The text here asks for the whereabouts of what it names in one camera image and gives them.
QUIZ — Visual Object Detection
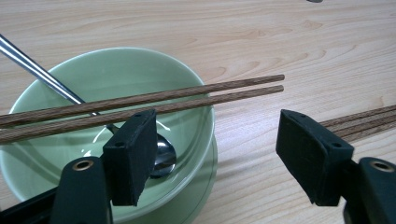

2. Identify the metal spoon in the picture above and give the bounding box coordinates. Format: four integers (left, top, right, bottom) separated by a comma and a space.
0, 33, 177, 179

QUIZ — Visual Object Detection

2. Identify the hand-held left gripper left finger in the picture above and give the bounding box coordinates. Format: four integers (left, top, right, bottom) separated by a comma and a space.
102, 108, 159, 207

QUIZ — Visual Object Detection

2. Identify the green ceramic bowl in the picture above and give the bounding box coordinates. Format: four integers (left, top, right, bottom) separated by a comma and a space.
0, 47, 216, 224

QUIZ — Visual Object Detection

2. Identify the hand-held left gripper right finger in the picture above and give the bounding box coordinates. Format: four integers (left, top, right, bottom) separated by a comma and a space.
275, 108, 355, 207

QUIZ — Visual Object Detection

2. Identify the row of wooden chopsticks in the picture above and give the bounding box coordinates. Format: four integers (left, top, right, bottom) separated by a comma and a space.
319, 105, 396, 144

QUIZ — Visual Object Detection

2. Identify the brown wooden chopstick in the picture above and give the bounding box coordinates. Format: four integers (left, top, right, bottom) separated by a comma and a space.
0, 74, 286, 130
0, 85, 285, 145

